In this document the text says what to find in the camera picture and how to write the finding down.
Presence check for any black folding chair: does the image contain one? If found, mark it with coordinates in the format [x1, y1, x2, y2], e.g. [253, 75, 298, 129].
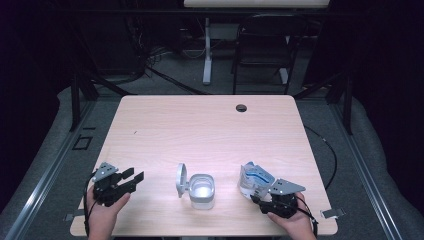
[231, 13, 309, 95]

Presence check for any person's right hand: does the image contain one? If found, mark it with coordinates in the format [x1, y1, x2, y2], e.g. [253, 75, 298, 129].
[266, 192, 318, 240]

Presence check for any white and blue pouch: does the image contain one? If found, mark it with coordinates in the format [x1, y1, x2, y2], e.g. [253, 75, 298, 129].
[237, 161, 276, 200]

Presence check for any person's left hand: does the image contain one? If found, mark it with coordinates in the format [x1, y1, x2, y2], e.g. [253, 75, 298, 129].
[87, 186, 131, 240]

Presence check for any white standing desk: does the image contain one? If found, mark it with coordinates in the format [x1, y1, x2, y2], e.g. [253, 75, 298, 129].
[183, 0, 330, 86]

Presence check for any metal floor rail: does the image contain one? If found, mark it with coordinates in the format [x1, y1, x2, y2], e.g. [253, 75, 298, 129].
[4, 99, 98, 240]
[328, 99, 404, 240]

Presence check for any thin black floor cable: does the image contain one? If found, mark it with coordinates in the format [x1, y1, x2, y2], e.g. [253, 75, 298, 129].
[303, 124, 338, 191]

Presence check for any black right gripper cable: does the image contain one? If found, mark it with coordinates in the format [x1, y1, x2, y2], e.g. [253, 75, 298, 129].
[295, 195, 320, 238]

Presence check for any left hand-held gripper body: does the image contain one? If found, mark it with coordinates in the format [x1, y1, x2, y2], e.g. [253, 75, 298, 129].
[91, 162, 137, 208]

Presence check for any dark equipment cabinet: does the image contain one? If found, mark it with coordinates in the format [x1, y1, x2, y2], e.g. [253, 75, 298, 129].
[88, 14, 148, 76]

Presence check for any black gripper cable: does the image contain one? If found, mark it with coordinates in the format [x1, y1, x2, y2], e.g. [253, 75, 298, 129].
[83, 173, 98, 238]
[295, 195, 320, 238]

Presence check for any black horizontal frame bar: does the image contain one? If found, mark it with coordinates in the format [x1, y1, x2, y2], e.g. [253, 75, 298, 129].
[66, 8, 334, 16]

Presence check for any grey metal table bracket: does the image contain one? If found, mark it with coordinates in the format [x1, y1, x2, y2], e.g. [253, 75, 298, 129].
[320, 207, 346, 220]
[63, 209, 86, 223]

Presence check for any black frame stand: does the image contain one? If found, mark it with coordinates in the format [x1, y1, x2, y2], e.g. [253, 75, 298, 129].
[69, 71, 134, 133]
[293, 71, 354, 136]

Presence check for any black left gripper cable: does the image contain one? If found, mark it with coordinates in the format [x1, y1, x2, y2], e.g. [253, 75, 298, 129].
[83, 173, 98, 238]

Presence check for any thick black floor cable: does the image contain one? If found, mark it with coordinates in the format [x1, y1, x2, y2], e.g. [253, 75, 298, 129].
[146, 65, 208, 96]

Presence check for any clear container with white lid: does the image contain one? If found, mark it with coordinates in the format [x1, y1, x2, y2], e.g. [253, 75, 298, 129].
[175, 162, 216, 211]

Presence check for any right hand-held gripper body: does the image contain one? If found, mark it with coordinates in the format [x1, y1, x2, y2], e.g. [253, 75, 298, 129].
[259, 178, 307, 220]

